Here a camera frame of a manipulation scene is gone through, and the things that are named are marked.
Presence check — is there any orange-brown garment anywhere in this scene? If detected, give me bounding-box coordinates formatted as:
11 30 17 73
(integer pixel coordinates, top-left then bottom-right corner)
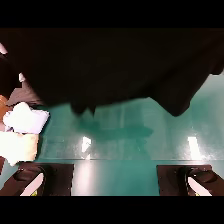
0 94 13 132

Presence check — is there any black T-shirt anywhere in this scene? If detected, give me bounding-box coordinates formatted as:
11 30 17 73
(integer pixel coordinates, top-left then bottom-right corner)
0 28 224 118

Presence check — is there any dark brown garment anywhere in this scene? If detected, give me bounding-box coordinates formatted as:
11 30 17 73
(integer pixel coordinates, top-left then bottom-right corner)
6 80 45 107

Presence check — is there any cream garment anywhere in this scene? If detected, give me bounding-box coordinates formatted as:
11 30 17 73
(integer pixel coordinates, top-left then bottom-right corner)
0 130 41 167

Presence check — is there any white garment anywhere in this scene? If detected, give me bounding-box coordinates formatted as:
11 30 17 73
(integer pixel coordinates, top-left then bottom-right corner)
2 101 51 135

